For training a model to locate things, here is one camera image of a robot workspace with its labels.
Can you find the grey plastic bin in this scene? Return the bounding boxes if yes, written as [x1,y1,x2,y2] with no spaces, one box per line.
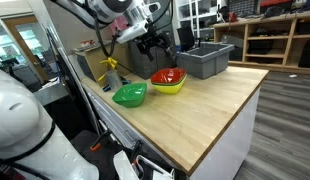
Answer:
[177,42,234,79]

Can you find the yellow plastic bowl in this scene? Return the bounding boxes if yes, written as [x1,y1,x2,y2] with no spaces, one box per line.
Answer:
[153,76,186,94]

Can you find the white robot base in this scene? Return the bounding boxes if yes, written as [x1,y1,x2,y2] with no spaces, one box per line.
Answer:
[0,69,99,180]

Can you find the wooden shelving unit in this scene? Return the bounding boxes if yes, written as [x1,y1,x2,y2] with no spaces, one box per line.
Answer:
[214,11,310,74]

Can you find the green plastic bowl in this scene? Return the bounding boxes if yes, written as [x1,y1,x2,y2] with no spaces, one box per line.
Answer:
[112,83,147,108]

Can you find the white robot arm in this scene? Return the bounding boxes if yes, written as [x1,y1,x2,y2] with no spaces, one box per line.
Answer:
[51,0,172,60]

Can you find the wooden box cabinet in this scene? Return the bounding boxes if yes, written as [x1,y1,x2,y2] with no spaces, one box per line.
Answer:
[75,43,132,87]

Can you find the black orange clamp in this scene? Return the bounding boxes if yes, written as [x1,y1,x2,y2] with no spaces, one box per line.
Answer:
[90,130,111,152]

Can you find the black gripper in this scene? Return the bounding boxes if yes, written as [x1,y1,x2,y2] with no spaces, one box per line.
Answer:
[134,26,173,62]

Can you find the black office chair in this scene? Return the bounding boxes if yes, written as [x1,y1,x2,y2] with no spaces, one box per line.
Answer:
[177,26,201,52]

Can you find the metal tin can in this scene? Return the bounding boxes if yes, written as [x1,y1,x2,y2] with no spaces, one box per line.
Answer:
[106,70,122,92]

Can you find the orange plastic bowl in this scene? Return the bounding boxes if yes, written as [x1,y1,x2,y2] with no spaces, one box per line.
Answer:
[151,68,186,84]

